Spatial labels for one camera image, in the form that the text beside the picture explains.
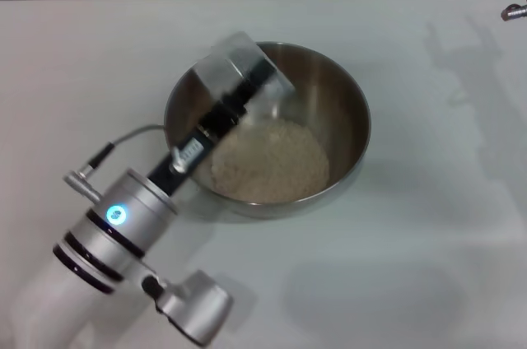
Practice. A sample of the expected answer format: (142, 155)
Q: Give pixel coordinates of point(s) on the stainless steel mixing bowl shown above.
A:
(337, 110)

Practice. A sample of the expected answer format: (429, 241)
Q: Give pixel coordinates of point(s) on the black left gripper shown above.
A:
(218, 120)

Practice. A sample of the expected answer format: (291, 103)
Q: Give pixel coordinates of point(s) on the white rice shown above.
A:
(271, 164)

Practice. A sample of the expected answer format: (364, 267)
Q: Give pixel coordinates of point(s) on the clear plastic measuring cup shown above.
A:
(218, 65)

